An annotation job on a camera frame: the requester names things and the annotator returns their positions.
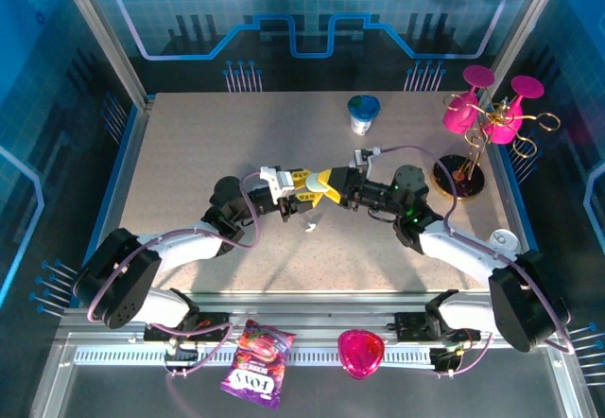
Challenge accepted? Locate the pink translucent plastic container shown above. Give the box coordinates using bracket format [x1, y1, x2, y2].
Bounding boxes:
[337, 327, 385, 381]

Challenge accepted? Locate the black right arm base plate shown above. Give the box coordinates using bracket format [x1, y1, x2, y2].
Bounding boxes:
[394, 311, 482, 343]

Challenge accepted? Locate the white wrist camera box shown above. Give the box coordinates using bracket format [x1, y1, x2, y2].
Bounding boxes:
[353, 147, 382, 173]
[259, 165, 298, 200]

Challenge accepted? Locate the gold wire glass rack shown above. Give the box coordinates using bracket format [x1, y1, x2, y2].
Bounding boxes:
[433, 92, 562, 200]

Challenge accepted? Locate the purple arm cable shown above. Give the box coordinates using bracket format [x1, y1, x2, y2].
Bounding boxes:
[375, 145, 576, 380]
[86, 169, 262, 379]

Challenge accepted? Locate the black left controller box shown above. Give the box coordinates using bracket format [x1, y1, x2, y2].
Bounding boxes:
[163, 340, 199, 367]

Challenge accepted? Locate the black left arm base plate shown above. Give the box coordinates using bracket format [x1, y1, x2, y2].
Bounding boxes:
[143, 312, 229, 343]

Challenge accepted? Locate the white slotted cable duct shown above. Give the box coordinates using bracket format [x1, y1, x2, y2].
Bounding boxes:
[73, 349, 439, 367]

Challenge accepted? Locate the purple candy bag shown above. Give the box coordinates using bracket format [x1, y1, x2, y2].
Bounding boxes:
[219, 318, 298, 410]

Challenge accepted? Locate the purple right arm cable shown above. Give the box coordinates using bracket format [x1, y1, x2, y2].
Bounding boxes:
[375, 145, 576, 380]

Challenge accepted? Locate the aluminium frame post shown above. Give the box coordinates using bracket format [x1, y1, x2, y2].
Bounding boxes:
[52, 0, 157, 112]
[485, 0, 571, 107]

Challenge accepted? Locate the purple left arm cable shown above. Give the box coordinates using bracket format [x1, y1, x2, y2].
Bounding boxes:
[86, 169, 262, 379]

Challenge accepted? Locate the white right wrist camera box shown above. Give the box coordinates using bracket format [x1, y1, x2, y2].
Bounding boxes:
[353, 147, 382, 173]

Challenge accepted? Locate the aluminium frame beam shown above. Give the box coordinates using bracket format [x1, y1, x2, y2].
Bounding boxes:
[59, 292, 571, 343]

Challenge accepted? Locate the black right controller box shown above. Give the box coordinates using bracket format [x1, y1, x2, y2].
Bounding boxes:
[430, 345, 467, 374]

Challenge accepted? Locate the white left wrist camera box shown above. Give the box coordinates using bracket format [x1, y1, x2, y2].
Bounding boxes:
[259, 165, 298, 200]

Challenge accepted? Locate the white cup with blue lid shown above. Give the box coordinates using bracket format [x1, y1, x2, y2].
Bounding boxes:
[347, 95, 382, 136]

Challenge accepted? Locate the black controller box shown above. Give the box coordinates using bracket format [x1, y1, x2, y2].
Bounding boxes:
[163, 340, 199, 367]
[430, 345, 467, 374]

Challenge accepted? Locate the white oval earbud case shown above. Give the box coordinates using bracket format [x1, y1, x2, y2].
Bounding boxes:
[489, 230, 519, 252]

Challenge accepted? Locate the pink plastic wine glass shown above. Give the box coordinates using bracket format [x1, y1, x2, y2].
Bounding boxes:
[486, 75, 545, 146]
[442, 65, 496, 135]

